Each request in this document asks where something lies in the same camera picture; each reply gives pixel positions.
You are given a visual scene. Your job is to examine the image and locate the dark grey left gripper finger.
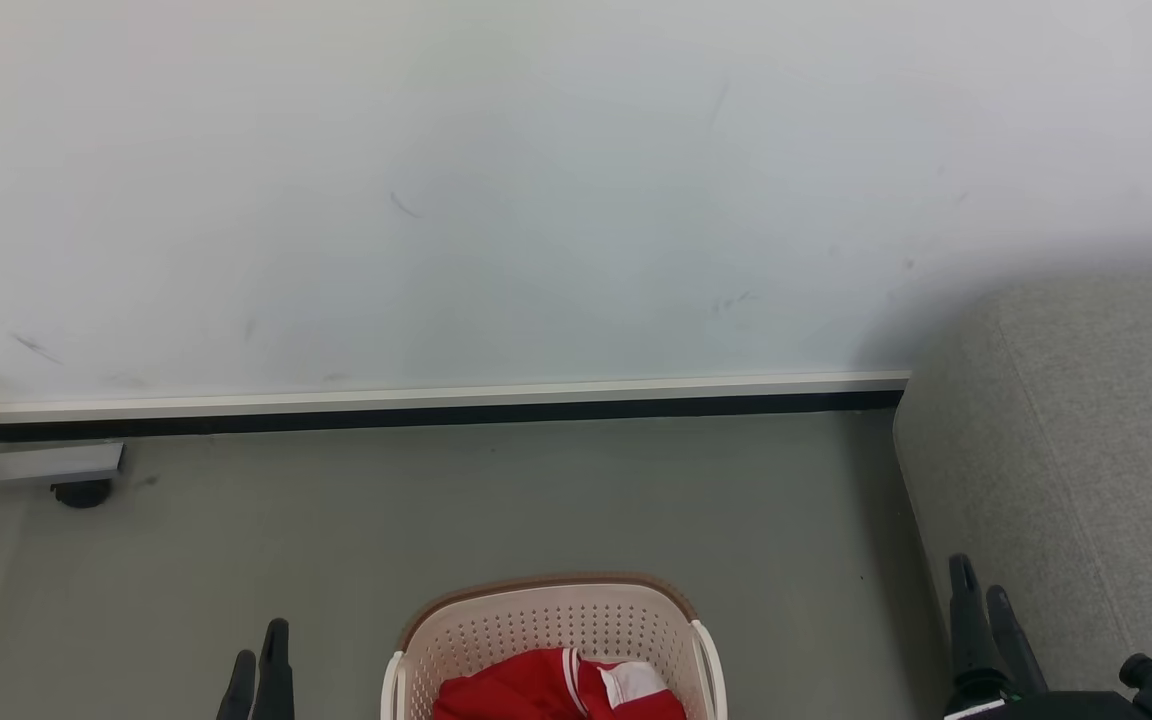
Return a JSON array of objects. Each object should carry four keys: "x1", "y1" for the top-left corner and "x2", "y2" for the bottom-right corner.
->
[
  {"x1": 216, "y1": 650, "x2": 259, "y2": 720},
  {"x1": 254, "y1": 618, "x2": 295, "y2": 720}
]

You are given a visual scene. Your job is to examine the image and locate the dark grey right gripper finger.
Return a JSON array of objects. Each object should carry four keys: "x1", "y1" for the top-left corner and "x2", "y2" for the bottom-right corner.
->
[
  {"x1": 948, "y1": 553, "x2": 1013, "y2": 705},
  {"x1": 986, "y1": 586, "x2": 1049, "y2": 694}
]

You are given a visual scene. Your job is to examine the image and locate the black caster wheel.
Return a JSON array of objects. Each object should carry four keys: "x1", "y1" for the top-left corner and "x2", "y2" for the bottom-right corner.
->
[{"x1": 51, "y1": 480, "x2": 114, "y2": 509}]

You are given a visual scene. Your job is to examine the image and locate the white and black baseboard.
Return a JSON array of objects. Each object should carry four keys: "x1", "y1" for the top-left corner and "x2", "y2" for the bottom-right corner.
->
[{"x1": 0, "y1": 372, "x2": 912, "y2": 443}]

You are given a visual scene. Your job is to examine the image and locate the red garment with thin stripes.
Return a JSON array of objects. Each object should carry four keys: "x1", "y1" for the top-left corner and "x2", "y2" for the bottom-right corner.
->
[{"x1": 433, "y1": 647, "x2": 687, "y2": 720}]

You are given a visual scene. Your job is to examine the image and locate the grey fabric sofa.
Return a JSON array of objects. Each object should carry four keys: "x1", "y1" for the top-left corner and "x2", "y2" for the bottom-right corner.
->
[{"x1": 893, "y1": 275, "x2": 1152, "y2": 720}]

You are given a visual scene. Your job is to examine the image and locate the cream perforated laundry basket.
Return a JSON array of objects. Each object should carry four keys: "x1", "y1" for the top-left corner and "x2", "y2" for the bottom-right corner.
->
[{"x1": 381, "y1": 575, "x2": 729, "y2": 720}]

